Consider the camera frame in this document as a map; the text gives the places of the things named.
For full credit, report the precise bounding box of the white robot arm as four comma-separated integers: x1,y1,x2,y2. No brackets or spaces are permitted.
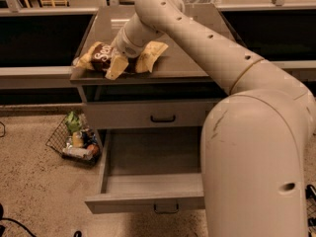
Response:
114,0,315,237

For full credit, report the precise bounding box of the black wire basket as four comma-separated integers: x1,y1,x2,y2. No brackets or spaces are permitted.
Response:
45,114,101,165
305,185,316,237

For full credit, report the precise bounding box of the brown chip bag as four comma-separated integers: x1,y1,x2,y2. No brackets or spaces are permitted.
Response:
74,41,138,74

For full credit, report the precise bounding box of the white tube package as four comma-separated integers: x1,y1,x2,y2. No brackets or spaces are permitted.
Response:
62,147,93,160

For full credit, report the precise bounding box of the yellow bottle in basket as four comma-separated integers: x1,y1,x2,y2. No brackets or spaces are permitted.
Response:
72,131,84,148

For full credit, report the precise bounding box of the grey drawer cabinet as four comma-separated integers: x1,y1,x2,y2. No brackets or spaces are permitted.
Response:
70,3,246,215

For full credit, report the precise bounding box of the black wire basket right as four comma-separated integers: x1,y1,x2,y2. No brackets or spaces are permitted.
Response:
305,185,316,237

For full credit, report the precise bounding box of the open grey middle drawer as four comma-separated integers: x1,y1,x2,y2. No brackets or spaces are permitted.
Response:
86,126,204,214

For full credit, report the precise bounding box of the black wire basket left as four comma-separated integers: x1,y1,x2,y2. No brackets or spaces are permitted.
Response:
45,114,101,165

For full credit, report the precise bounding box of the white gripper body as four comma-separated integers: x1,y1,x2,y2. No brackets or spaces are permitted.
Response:
111,28,144,58

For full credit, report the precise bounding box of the closed grey upper drawer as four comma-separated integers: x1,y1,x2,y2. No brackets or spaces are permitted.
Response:
83,99,215,129

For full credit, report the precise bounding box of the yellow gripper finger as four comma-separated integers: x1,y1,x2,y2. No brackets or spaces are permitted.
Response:
106,54,128,80
135,41,168,73

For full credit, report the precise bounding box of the green leafy vegetable item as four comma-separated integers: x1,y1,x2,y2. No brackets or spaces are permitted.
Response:
64,112,82,133

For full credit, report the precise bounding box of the black cable bottom left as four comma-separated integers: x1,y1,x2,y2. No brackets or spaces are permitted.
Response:
0,200,83,237

